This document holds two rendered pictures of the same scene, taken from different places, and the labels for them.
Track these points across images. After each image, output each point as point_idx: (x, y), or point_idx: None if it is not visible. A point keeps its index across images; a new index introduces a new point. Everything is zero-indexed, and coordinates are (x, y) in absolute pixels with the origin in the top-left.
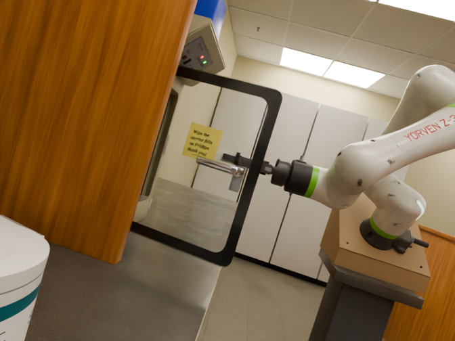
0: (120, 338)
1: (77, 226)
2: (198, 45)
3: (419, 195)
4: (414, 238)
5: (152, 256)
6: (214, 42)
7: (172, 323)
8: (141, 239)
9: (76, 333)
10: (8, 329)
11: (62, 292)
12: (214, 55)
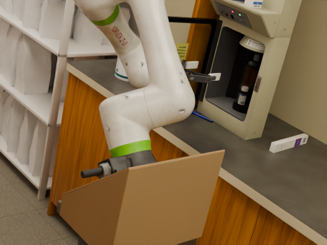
0: (128, 91)
1: None
2: (221, 6)
3: (111, 96)
4: (99, 165)
5: None
6: (223, 1)
7: None
8: (200, 121)
9: (134, 88)
10: (119, 60)
11: None
12: (236, 8)
